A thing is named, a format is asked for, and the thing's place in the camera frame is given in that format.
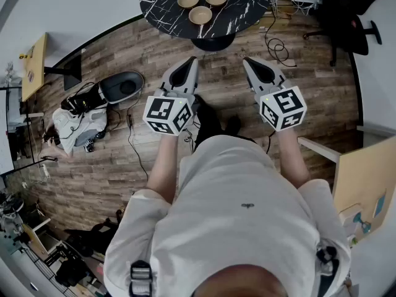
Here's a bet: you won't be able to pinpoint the person's face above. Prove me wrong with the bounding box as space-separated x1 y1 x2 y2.
191 264 289 297

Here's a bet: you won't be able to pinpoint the person's black trousers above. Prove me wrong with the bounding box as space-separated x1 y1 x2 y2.
193 94 257 154

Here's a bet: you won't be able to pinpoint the person's white shirt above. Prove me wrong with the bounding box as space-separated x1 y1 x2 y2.
103 134 353 297

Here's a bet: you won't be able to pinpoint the white vase with flowers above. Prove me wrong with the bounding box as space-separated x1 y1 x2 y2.
4 61 17 84

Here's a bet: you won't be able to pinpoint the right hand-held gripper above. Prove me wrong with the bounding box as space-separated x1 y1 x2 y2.
243 56 308 132

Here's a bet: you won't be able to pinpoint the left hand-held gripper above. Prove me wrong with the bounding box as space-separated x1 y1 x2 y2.
142 56 200 137

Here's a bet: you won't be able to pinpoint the black office chair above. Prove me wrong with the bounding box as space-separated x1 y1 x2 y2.
303 0 384 67
63 217 120 258

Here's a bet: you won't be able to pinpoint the black desk base plate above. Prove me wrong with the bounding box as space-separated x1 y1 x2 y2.
43 54 83 91

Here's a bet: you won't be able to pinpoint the person's left forearm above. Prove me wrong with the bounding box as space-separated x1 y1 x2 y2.
145 131 182 205

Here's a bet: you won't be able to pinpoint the black floor cable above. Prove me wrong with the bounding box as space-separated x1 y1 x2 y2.
108 91 151 181

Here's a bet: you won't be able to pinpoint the white desk frame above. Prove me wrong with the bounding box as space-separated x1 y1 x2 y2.
296 136 342 164

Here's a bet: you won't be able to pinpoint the gray black floor robot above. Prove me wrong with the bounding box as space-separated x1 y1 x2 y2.
60 71 145 116

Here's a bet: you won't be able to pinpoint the person's right forearm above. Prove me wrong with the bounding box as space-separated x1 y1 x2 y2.
274 129 312 190

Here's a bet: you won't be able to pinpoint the white cable bundle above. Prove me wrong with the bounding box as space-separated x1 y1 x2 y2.
269 0 319 17

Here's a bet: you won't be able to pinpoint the round black marble table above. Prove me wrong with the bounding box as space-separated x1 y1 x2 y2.
139 0 272 52

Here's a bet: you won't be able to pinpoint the black gray shoulder strap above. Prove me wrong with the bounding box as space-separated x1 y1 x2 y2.
315 243 342 297
129 259 155 297

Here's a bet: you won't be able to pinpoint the light wooden desk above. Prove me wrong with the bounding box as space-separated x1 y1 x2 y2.
20 32 49 102
332 136 396 244

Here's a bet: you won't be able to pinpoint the coiled black cable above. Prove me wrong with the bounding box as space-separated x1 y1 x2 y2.
264 7 298 68

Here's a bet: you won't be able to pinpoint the teal figurine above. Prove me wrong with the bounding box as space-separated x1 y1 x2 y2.
352 212 372 235

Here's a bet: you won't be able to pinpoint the teal card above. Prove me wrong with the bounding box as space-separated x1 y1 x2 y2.
372 193 387 219

